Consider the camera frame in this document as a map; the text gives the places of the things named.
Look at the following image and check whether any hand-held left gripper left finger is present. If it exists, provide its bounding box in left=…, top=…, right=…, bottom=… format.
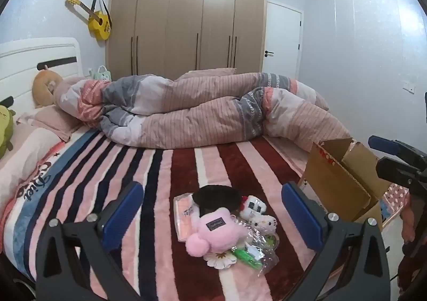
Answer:
left=35, top=181, right=145, bottom=301

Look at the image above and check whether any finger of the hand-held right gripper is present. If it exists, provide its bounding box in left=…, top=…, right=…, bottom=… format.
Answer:
left=369, top=136, right=427, bottom=168
left=376, top=157, right=427, bottom=188

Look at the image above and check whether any white cat plush toy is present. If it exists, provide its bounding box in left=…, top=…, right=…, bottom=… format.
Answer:
left=238, top=195, right=268, bottom=220
left=252, top=214, right=279, bottom=235

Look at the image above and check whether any orange plush cushion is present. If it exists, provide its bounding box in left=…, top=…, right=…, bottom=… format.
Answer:
left=32, top=69, right=64, bottom=108

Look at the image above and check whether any cardboard box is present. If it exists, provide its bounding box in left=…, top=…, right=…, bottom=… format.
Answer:
left=298, top=137, right=392, bottom=230

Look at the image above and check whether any clear plastic bag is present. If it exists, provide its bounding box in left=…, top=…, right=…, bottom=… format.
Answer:
left=247, top=231, right=281, bottom=276

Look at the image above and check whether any white door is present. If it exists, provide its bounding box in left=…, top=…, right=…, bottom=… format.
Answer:
left=262, top=1, right=304, bottom=83

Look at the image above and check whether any wooden wardrobe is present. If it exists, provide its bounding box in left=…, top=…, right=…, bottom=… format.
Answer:
left=106, top=0, right=270, bottom=79

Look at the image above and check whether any pink polka dot sheet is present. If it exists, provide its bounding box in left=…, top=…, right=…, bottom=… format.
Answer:
left=380, top=184, right=411, bottom=221

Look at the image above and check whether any white headboard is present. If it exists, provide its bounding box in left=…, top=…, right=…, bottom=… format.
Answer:
left=0, top=37, right=82, bottom=110

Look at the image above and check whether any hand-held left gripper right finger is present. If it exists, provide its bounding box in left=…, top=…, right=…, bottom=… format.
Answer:
left=282, top=182, right=391, bottom=301

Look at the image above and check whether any pink grey striped quilt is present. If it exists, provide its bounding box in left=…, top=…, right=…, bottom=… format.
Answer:
left=55, top=67, right=354, bottom=158

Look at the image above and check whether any light green bag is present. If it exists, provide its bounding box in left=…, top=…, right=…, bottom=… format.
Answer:
left=89, top=65, right=112, bottom=82

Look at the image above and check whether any pink pillow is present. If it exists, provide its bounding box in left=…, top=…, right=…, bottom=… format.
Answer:
left=17, top=105, right=82, bottom=141

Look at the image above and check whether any black guitar strap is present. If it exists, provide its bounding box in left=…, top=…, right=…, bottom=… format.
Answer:
left=89, top=0, right=112, bottom=28

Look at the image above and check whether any yellow guitar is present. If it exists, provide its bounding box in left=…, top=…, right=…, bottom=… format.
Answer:
left=66, top=0, right=112, bottom=41

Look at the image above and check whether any green plastic toy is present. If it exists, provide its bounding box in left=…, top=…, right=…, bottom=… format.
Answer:
left=234, top=246, right=264, bottom=270

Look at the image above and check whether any green avocado plush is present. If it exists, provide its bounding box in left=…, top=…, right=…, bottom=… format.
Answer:
left=0, top=104, right=17, bottom=159

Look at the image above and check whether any striped plush blanket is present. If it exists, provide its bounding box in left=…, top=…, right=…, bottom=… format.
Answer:
left=0, top=126, right=334, bottom=301

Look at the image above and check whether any black plush toy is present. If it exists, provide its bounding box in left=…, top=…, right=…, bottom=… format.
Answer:
left=193, top=185, right=242, bottom=218

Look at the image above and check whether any orange fleece clothing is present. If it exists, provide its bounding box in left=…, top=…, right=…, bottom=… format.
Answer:
left=397, top=187, right=427, bottom=291

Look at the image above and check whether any pink plush pouch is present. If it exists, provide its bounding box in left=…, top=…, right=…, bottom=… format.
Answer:
left=186, top=206, right=249, bottom=257

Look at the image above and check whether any pink packet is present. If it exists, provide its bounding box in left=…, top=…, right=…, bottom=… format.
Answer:
left=173, top=192, right=201, bottom=242

